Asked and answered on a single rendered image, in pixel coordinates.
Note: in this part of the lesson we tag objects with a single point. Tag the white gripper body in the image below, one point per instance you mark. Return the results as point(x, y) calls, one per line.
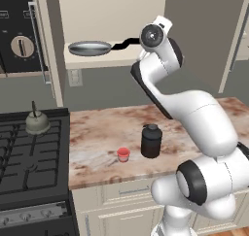
point(142, 55)

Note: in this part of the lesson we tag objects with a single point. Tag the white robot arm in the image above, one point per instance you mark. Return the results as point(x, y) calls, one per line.
point(201, 117)

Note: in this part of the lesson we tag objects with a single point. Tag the black gas stove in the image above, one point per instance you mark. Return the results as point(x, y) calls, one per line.
point(32, 168)

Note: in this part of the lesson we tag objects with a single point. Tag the beige base cabinet door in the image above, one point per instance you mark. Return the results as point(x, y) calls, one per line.
point(123, 222)

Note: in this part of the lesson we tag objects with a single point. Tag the beige base cabinet run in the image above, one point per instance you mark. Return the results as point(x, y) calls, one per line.
point(223, 222)

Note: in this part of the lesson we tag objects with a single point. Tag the silver stove knob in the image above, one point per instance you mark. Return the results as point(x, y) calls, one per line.
point(46, 213)
point(24, 217)
point(4, 219)

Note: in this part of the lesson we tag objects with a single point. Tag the black jar with lid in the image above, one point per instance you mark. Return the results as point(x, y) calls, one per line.
point(151, 141)

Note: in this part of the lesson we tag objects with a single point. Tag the small red cup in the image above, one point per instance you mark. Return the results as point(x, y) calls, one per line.
point(123, 154)

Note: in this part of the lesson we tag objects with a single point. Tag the beige round oven dial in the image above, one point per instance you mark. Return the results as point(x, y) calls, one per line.
point(22, 46)

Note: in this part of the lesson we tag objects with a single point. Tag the grey-green kettle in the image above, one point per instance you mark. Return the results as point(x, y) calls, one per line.
point(37, 123)

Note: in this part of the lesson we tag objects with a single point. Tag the beige drawer front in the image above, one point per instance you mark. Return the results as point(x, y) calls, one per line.
point(129, 191)

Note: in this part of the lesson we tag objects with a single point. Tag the beige open wall cabinet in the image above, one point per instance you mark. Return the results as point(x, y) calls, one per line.
point(113, 13)

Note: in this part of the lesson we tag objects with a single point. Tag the white wall outlet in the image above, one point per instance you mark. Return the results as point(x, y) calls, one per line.
point(75, 77)

